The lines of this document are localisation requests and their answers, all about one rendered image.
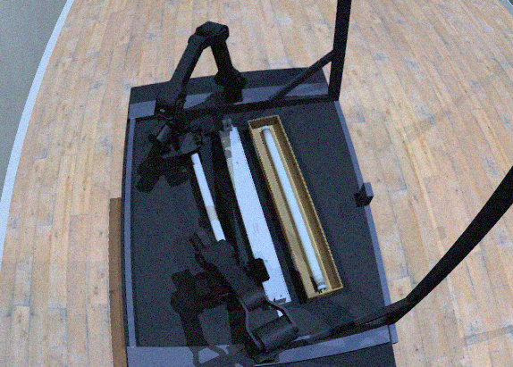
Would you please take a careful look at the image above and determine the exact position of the long narrow brown open cardboard box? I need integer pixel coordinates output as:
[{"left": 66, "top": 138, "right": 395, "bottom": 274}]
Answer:
[{"left": 248, "top": 114, "right": 343, "bottom": 303}]

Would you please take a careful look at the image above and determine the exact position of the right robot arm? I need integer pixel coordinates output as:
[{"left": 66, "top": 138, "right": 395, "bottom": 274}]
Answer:
[{"left": 148, "top": 21, "right": 247, "bottom": 156}]

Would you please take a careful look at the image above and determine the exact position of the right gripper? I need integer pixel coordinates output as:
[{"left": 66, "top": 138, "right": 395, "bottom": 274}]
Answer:
[{"left": 157, "top": 116, "right": 217, "bottom": 155}]

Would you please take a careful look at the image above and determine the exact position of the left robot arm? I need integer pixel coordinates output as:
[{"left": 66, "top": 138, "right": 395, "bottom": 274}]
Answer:
[{"left": 189, "top": 227, "right": 299, "bottom": 364}]

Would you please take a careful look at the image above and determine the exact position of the white fluorescent tube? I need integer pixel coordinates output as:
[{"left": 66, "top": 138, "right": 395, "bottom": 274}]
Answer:
[{"left": 261, "top": 126, "right": 326, "bottom": 292}]

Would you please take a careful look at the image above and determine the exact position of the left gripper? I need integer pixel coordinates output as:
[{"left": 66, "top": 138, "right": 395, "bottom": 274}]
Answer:
[{"left": 194, "top": 257, "right": 270, "bottom": 302}]

